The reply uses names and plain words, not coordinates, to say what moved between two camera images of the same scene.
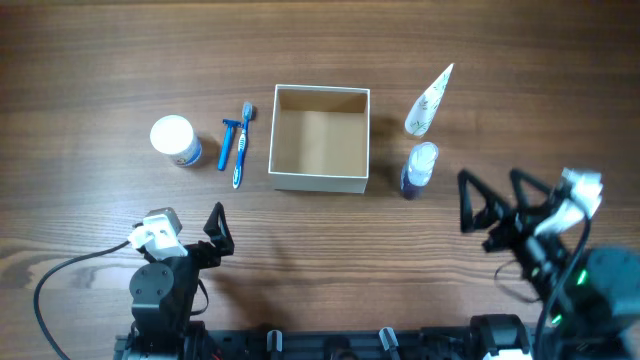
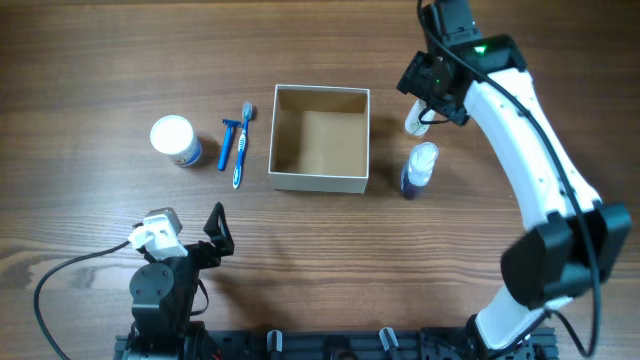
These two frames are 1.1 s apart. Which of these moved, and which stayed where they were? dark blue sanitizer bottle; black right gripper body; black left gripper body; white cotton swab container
Moved: black right gripper body
Stayed: dark blue sanitizer bottle; white cotton swab container; black left gripper body
